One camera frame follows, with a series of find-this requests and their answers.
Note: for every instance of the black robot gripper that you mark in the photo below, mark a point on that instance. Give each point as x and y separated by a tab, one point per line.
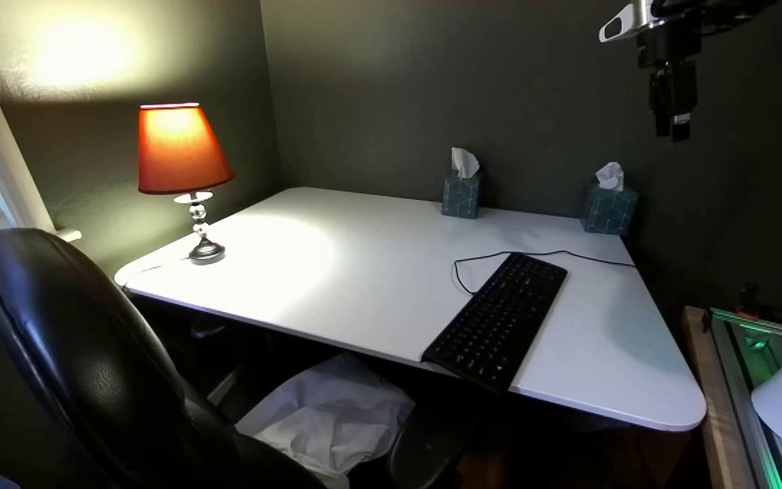
666	54

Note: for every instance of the black computer keyboard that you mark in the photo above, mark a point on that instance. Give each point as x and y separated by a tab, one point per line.
492	332

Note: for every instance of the right teal tissue box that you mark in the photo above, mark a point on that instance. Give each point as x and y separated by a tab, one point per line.
610	205

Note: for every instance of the teal tissue box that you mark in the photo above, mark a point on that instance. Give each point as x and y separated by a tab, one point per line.
464	186
610	205

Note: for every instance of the left teal tissue box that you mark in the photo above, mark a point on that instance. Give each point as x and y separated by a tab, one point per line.
464	186

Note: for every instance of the wooden side stand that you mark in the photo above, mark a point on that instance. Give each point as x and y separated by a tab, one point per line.
731	359

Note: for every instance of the white trash bag bin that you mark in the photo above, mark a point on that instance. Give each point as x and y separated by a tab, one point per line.
329	419

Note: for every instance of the orange shade table lamp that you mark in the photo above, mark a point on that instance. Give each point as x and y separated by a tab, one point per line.
180	157

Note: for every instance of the black leather office chair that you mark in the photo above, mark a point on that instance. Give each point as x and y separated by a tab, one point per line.
104	376

